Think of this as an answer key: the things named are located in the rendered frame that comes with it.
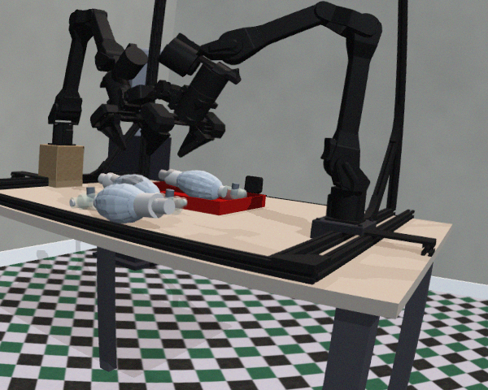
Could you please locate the red tray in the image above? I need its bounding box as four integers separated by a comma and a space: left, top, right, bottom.
152, 181, 264, 215

